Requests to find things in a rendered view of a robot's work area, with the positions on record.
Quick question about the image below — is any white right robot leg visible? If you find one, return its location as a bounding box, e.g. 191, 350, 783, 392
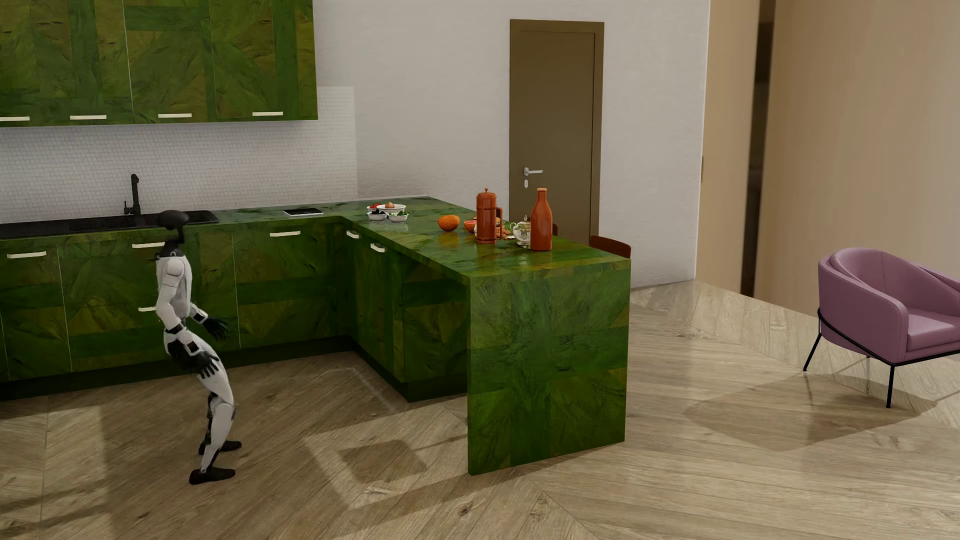
188, 339, 238, 486

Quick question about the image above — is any black robot head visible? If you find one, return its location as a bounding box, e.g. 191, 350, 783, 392
156, 210, 190, 243

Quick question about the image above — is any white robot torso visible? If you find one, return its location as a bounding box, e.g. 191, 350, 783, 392
155, 241, 195, 329

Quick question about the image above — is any black kitchen sink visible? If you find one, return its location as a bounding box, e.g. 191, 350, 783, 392
0, 210, 221, 240

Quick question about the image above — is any orange ceramic bottle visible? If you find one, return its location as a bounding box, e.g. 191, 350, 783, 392
529, 187, 555, 253

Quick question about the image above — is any white left robot leg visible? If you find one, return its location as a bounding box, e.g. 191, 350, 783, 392
198, 375, 243, 456

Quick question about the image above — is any purple armchair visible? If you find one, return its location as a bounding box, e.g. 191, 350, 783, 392
802, 246, 960, 411

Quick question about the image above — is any white robot leg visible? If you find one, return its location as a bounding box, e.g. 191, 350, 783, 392
198, 375, 243, 456
188, 339, 238, 486

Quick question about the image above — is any brown interior door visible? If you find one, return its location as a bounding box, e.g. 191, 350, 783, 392
509, 18, 606, 246

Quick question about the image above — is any green kitchen counter unit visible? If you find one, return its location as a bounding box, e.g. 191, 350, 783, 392
0, 195, 632, 477

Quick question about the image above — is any green wall cabinet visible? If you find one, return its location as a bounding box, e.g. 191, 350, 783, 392
0, 0, 319, 128

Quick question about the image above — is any orange french press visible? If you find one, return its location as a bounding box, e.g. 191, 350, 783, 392
474, 187, 505, 245

